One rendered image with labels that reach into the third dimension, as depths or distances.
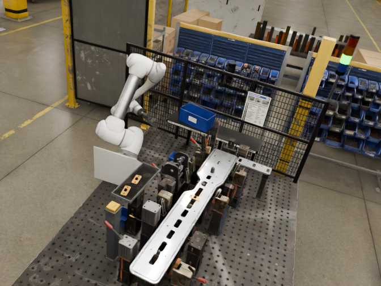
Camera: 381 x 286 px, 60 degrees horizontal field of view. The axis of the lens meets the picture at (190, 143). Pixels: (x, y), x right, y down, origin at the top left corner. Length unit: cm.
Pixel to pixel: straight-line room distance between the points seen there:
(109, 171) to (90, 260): 77
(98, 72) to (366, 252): 396
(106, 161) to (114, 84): 226
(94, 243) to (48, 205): 139
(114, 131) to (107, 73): 219
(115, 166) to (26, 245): 117
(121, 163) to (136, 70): 76
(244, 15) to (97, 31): 498
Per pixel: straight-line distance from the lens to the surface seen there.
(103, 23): 460
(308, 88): 285
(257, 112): 296
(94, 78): 494
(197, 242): 201
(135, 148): 274
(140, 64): 272
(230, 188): 247
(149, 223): 211
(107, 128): 269
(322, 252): 376
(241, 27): 895
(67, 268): 231
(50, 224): 351
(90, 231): 247
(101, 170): 279
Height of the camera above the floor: 257
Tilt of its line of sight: 33 degrees down
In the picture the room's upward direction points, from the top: 10 degrees clockwise
